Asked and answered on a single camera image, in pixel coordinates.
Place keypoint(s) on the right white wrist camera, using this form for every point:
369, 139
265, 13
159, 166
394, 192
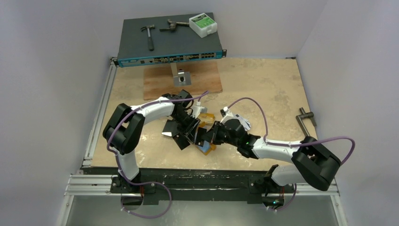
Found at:
226, 115

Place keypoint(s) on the metal post bracket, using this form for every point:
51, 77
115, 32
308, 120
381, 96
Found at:
180, 77

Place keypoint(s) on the single black card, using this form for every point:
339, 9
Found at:
181, 141

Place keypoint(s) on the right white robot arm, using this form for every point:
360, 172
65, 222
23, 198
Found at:
308, 160

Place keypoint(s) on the orange leather card holder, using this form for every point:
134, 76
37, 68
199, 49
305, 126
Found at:
206, 148

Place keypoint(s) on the white green electrical box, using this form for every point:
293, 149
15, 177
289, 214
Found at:
203, 25

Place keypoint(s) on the claw hammer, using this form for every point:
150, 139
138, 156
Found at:
148, 28

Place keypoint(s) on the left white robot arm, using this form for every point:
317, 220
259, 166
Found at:
124, 128

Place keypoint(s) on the aluminium frame rail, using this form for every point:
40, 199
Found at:
80, 184

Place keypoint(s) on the wooden board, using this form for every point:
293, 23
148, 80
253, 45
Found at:
195, 77

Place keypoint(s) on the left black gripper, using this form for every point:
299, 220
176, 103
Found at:
189, 131

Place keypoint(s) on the rusty pliers tool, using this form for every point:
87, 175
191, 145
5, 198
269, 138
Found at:
173, 26

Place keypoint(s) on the grey metal crank handle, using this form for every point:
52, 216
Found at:
307, 122

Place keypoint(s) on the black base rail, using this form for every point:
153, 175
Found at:
155, 185

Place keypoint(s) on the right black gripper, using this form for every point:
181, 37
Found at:
213, 135

